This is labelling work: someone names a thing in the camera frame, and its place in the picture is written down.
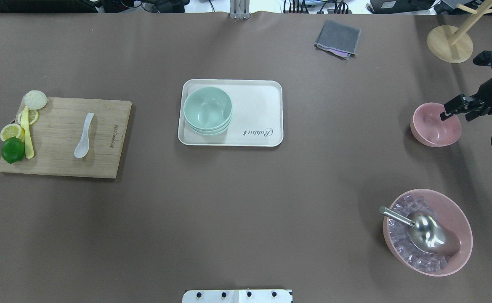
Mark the small pink bowl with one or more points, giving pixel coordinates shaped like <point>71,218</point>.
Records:
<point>429,129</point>

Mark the white ceramic spoon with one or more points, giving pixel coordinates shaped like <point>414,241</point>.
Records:
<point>83,145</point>

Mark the large pink bowl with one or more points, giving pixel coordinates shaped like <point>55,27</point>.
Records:
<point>450,216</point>

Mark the green bowl stack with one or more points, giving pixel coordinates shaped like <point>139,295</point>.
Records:
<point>208,111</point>

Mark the wooden mug tree stand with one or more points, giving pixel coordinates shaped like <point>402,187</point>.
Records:
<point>452,44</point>

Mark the metal ice scoop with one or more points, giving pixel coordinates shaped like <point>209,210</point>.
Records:
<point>426,233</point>

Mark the grey folded cloth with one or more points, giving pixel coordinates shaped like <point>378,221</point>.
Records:
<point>338,39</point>

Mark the clear ice cubes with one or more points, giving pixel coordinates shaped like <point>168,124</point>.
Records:
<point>419,260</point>

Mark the white serving tray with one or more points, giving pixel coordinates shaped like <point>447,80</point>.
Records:
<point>258,118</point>

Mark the bamboo cutting board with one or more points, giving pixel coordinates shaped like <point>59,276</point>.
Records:
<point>58,130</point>

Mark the lemon slice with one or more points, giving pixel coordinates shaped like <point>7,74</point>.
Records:
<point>12,130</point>
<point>33,117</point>

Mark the green lime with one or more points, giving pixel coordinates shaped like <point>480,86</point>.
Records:
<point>13,150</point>

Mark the aluminium frame post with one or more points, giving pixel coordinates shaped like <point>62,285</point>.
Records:
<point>239,9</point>

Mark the white camera mast base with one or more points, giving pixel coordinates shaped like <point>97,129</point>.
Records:
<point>269,295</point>

